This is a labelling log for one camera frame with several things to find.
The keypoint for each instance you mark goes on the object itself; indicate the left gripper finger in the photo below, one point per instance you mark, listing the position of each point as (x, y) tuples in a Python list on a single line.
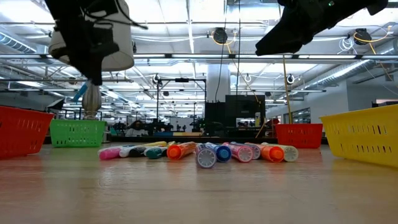
[(97, 71), (82, 68)]

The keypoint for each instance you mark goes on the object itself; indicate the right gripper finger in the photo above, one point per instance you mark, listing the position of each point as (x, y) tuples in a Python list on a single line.
[(280, 40)]

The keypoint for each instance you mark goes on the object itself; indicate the green plastic basket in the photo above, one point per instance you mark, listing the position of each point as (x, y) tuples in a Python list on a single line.
[(77, 133)]

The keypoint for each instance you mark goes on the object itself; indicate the pink-capped thin marker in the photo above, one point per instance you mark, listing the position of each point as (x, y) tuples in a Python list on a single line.
[(109, 153)]

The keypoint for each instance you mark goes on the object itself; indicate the black-capped thin marker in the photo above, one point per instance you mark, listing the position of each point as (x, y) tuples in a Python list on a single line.
[(136, 152)]

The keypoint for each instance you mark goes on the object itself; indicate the yellow highlighter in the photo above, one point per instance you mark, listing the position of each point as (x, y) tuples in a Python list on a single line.
[(157, 143)]

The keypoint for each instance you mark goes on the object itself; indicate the red plastic basket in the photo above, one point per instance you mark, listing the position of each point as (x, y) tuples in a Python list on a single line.
[(298, 135), (21, 130)]

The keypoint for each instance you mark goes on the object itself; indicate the teal-capped thin marker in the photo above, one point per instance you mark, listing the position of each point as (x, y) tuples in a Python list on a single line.
[(154, 153)]

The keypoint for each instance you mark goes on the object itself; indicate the pale yellow-green highlighter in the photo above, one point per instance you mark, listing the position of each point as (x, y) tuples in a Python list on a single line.
[(290, 153)]

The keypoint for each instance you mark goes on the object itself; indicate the orange fat marker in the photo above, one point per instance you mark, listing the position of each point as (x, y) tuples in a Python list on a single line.
[(273, 154), (178, 151)]

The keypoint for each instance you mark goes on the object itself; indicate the pink fat marker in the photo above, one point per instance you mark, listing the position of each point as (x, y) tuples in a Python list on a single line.
[(242, 153)]

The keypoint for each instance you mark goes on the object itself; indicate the yellow plastic basket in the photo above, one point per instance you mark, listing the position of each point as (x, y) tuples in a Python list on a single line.
[(363, 137)]

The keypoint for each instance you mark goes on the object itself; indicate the purple fat marker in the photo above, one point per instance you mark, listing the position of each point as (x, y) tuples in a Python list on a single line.
[(206, 157)]

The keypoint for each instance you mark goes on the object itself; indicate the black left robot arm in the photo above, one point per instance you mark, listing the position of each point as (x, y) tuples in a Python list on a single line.
[(71, 6)]

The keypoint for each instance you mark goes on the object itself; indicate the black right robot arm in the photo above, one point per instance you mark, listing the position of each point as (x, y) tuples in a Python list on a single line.
[(357, 7)]

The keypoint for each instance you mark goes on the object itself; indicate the white shade silver table lamp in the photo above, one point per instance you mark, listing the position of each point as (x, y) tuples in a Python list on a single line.
[(122, 46)]

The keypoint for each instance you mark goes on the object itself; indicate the person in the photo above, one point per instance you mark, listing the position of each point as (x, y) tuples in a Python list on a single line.
[(136, 127)]

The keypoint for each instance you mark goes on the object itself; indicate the black equipment cabinet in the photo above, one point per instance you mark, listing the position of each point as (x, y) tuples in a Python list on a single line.
[(242, 105)]

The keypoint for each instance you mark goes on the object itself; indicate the white bottle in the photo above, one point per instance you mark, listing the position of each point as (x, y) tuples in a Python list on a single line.
[(257, 119)]

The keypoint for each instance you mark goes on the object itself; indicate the silver ventilation duct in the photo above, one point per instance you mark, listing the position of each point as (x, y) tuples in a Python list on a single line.
[(342, 72)]

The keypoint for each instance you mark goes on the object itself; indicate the black metal frame stand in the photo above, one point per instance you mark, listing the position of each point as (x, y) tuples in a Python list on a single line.
[(182, 80)]

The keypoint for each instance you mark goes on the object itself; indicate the black aluminium table frame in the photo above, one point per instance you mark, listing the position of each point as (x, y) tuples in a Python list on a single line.
[(217, 140)]

